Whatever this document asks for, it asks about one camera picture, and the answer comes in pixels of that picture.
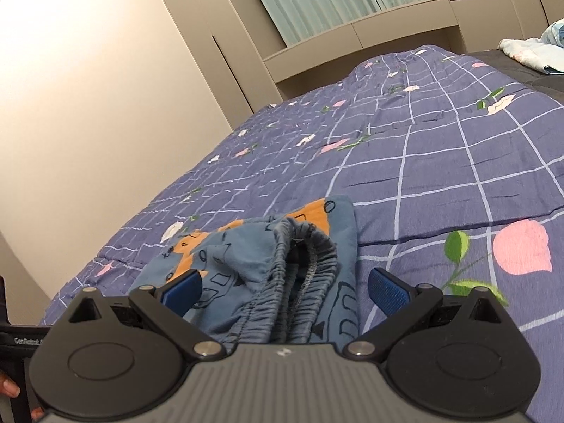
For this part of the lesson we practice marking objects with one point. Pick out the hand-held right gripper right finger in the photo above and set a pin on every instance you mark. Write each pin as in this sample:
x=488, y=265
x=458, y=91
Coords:
x=387, y=291

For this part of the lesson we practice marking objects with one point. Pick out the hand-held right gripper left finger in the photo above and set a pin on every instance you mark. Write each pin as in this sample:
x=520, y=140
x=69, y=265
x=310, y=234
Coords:
x=181, y=291

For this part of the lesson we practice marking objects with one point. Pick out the blue orange printed pants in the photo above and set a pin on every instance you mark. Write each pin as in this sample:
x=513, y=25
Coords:
x=264, y=255

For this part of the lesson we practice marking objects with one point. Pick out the person's left hand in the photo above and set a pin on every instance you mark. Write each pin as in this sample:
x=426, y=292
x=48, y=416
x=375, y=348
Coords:
x=8, y=387

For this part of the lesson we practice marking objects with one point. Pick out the purple checked floral blanket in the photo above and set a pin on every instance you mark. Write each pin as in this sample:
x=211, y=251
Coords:
x=396, y=163

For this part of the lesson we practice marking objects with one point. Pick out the grey bed sheet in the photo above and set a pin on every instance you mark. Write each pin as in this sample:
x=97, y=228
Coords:
x=520, y=72

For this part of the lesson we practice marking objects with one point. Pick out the beige wooden headboard shelf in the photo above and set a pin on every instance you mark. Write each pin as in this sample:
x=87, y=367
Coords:
x=396, y=31

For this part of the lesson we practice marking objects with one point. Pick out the light blue crumpled cloth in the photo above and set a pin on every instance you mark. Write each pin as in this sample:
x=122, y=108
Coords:
x=537, y=44

